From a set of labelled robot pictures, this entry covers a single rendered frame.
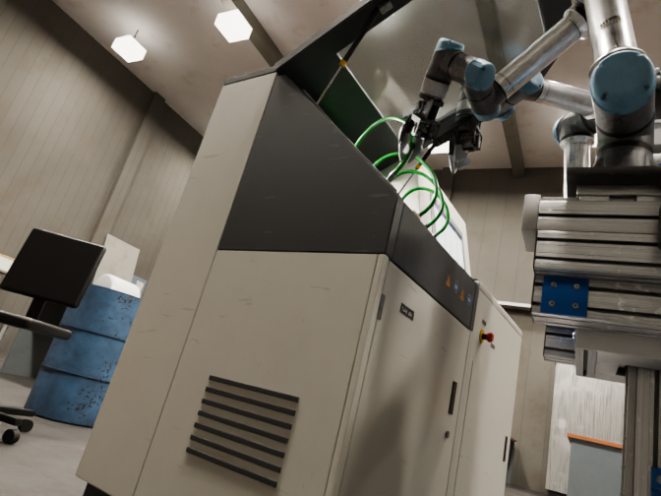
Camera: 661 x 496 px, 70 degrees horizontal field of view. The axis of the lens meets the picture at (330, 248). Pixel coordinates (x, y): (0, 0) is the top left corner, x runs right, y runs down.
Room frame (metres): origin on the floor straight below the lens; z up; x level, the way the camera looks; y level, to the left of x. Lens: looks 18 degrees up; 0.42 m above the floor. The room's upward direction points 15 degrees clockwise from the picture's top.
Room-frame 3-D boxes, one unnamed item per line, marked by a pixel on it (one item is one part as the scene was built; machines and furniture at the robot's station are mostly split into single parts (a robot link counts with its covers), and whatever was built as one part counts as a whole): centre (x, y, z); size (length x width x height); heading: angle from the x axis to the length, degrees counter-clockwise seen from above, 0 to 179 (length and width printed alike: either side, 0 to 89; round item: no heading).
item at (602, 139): (0.93, -0.61, 1.20); 0.13 x 0.12 x 0.14; 144
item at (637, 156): (0.94, -0.61, 1.09); 0.15 x 0.15 x 0.10
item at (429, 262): (1.35, -0.32, 0.87); 0.62 x 0.04 x 0.16; 143
